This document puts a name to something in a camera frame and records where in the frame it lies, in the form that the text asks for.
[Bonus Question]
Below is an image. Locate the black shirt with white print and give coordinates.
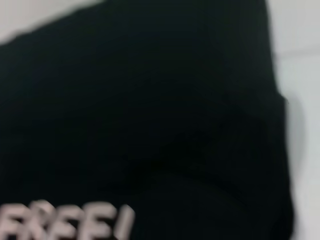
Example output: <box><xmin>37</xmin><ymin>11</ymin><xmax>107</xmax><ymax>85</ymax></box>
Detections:
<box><xmin>0</xmin><ymin>0</ymin><xmax>295</xmax><ymax>240</ymax></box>

